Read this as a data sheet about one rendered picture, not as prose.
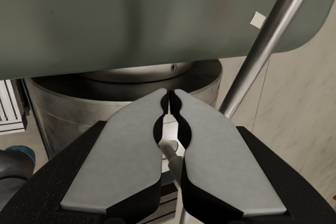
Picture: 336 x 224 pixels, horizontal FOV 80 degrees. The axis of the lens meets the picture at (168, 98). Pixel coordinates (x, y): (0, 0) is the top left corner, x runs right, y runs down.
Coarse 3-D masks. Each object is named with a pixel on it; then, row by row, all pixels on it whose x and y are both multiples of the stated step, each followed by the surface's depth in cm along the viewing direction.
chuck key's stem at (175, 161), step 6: (162, 150) 27; (168, 150) 26; (168, 156) 26; (174, 156) 25; (180, 156) 25; (168, 162) 25; (174, 162) 24; (180, 162) 24; (174, 168) 24; (180, 168) 23; (174, 174) 23; (180, 174) 23; (180, 186) 22
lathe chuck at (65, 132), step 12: (216, 96) 32; (36, 108) 29; (48, 120) 26; (60, 120) 25; (48, 132) 28; (60, 132) 26; (72, 132) 25; (168, 132) 26; (48, 144) 32; (60, 144) 27; (180, 144) 28; (168, 168) 29
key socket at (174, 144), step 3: (165, 141) 26; (168, 141) 27; (171, 141) 27; (174, 141) 27; (162, 144) 26; (165, 144) 27; (168, 144) 27; (174, 144) 28; (174, 147) 28; (174, 150) 28; (162, 156) 28
